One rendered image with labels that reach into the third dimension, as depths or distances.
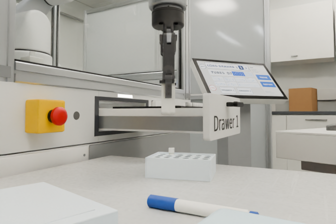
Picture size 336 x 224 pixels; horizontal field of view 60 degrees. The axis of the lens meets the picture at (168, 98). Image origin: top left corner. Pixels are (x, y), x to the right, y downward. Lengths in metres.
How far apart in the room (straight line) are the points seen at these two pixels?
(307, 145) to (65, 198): 0.66
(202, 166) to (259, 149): 1.92
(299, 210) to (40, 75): 0.58
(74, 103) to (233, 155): 1.13
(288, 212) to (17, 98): 0.54
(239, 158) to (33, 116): 1.30
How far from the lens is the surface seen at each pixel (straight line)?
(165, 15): 0.65
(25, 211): 0.25
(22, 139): 0.69
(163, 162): 0.55
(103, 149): 0.88
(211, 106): 0.68
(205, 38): 2.65
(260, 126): 2.43
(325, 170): 0.91
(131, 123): 0.79
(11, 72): 0.68
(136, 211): 0.39
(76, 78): 0.79
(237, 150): 1.73
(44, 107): 0.66
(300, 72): 4.40
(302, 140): 0.82
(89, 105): 0.83
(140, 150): 1.04
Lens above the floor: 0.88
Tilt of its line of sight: 3 degrees up
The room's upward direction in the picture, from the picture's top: straight up
